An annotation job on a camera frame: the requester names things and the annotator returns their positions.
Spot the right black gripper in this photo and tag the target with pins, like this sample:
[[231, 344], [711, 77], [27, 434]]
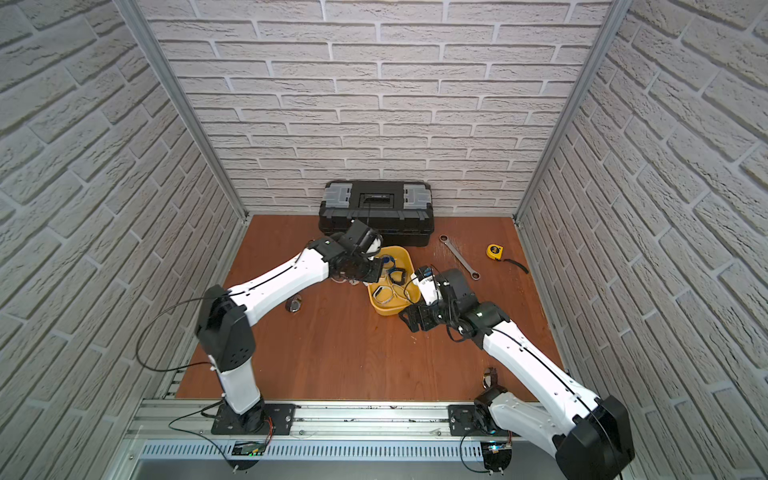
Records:
[[422, 310]]

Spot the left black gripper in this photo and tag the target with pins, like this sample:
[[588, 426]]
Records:
[[372, 267]]

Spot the white watch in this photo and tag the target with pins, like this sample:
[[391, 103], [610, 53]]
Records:
[[382, 294]]

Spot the yellow plastic tray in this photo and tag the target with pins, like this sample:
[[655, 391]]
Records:
[[395, 306]]

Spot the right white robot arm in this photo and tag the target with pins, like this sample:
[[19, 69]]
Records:
[[589, 436]]

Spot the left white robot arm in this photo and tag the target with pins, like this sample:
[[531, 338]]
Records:
[[226, 316]]

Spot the dark watch near base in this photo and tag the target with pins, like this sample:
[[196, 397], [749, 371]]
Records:
[[490, 378]]

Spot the black plastic toolbox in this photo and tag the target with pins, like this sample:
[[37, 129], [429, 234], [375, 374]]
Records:
[[402, 212]]

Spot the yellow tape measure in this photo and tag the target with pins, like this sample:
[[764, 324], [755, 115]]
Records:
[[496, 252]]

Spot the silver wrench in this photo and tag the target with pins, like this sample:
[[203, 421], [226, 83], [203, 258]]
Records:
[[445, 240]]

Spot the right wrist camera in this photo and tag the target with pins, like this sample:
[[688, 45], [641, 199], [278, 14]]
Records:
[[424, 279]]

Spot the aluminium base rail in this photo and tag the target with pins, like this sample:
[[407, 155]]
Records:
[[336, 431]]

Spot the aluminium corner post left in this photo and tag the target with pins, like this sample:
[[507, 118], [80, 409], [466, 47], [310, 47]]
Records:
[[146, 40]]

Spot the aluminium corner post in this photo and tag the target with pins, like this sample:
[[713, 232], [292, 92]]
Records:
[[146, 40], [605, 36]]

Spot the aluminium corner post right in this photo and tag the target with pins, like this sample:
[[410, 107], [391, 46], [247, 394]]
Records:
[[605, 36]]

